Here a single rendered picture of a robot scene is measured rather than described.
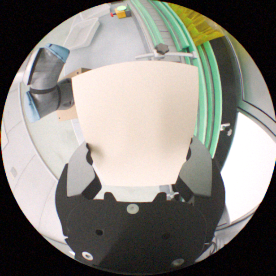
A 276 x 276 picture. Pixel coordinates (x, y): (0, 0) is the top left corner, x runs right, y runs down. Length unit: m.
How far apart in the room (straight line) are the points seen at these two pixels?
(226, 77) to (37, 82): 0.65
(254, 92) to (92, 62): 0.65
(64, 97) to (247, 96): 0.63
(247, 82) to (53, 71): 0.55
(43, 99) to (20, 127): 3.25
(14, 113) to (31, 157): 1.54
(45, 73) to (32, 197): 3.47
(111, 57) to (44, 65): 0.33
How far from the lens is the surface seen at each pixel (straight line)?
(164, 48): 0.23
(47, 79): 0.31
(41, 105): 0.34
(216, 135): 0.40
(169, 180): 0.16
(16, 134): 3.49
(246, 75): 0.38
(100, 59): 0.52
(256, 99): 0.36
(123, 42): 0.53
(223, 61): 0.50
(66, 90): 0.41
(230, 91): 0.48
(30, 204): 3.64
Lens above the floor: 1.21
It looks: 60 degrees down
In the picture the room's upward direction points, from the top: 178 degrees counter-clockwise
